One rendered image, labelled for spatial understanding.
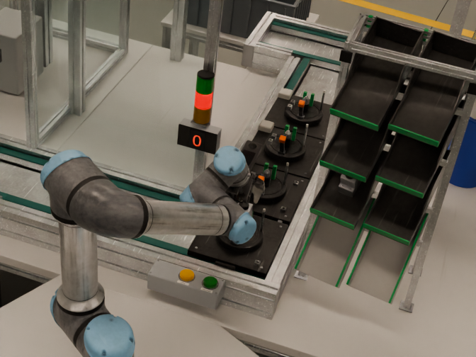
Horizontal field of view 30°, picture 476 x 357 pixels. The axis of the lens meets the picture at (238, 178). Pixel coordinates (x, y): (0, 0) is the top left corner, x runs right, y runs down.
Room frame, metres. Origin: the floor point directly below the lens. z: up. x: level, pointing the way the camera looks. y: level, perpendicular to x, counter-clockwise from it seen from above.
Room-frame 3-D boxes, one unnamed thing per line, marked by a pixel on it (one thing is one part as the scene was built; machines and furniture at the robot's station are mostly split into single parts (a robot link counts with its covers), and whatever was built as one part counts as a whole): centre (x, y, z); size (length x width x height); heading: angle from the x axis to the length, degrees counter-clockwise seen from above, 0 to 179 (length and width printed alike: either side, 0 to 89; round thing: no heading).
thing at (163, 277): (1.83, 0.11, 0.93); 0.21 x 0.07 x 0.06; 76
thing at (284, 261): (2.49, -0.14, 0.91); 1.24 x 0.33 x 0.10; 166
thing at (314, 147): (2.51, -0.15, 1.01); 0.24 x 0.24 x 0.13; 76
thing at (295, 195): (2.27, -0.09, 1.01); 0.24 x 0.24 x 0.13; 76
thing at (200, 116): (2.18, 0.13, 1.28); 0.05 x 0.05 x 0.05
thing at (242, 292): (1.94, 0.28, 0.91); 0.89 x 0.06 x 0.11; 76
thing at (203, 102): (2.18, 0.13, 1.33); 0.05 x 0.05 x 0.05
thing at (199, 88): (2.18, 0.13, 1.38); 0.05 x 0.05 x 0.05
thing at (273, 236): (2.02, -0.03, 0.96); 0.24 x 0.24 x 0.02; 76
